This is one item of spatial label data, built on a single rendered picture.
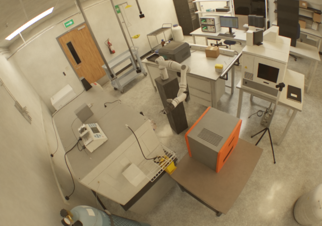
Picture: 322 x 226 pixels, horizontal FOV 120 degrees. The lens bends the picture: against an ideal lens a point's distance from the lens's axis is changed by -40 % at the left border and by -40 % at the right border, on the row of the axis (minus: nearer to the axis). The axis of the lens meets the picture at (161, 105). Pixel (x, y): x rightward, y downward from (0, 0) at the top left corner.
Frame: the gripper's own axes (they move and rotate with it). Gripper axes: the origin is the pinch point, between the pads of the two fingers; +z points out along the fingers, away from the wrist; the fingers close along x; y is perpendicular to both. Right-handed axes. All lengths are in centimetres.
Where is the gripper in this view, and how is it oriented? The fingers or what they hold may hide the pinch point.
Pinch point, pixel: (158, 114)
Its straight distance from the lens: 151.8
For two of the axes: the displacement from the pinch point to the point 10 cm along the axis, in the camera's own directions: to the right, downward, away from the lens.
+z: -6.8, 6.1, -4.1
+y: 5.1, 7.9, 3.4
